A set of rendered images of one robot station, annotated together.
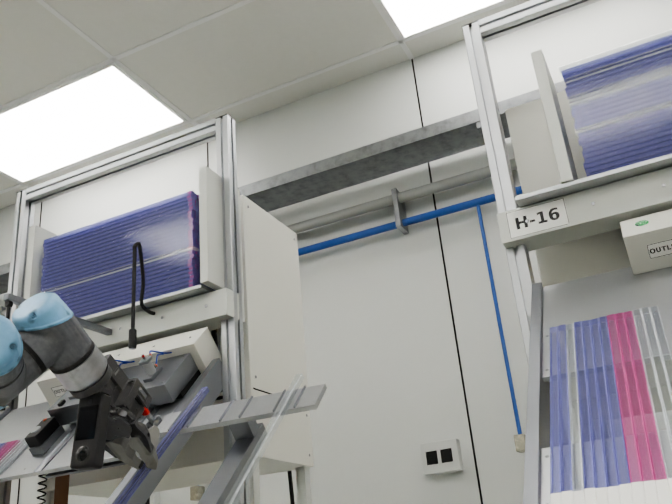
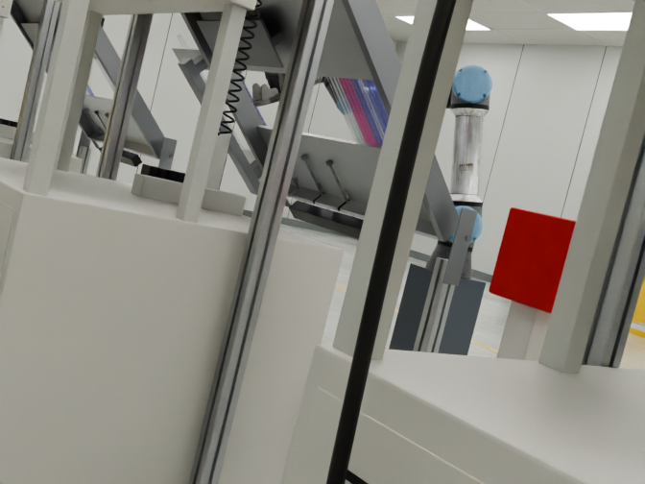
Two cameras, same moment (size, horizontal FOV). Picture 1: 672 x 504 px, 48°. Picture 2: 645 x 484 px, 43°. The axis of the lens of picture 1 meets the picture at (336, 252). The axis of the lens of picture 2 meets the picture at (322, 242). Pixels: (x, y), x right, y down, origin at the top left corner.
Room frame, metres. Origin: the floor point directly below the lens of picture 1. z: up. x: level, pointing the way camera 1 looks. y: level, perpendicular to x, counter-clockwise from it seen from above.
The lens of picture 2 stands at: (3.29, 1.73, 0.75)
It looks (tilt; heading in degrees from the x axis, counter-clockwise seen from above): 4 degrees down; 208
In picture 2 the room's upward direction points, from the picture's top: 14 degrees clockwise
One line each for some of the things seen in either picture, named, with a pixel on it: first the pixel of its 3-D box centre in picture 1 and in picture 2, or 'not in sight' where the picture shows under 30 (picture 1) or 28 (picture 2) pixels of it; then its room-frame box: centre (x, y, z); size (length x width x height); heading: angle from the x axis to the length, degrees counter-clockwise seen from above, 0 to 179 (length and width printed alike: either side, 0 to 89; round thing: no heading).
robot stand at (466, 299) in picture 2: not in sight; (427, 353); (0.77, 0.88, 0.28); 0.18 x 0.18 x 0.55; 63
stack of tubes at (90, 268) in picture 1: (128, 268); not in sight; (1.85, 0.56, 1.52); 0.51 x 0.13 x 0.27; 66
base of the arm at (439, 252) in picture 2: not in sight; (451, 257); (0.77, 0.88, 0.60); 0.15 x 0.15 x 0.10
